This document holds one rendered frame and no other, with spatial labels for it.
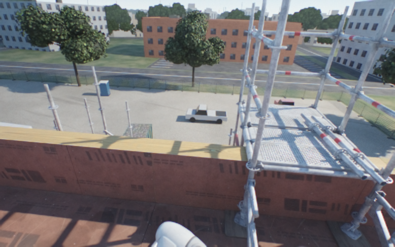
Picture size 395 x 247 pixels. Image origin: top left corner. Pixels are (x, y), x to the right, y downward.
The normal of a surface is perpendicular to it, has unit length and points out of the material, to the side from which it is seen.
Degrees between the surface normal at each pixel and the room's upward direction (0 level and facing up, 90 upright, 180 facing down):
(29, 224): 0
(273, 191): 90
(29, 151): 90
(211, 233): 0
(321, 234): 0
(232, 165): 90
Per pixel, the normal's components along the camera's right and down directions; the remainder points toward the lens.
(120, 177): -0.11, 0.46
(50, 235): 0.03, -0.88
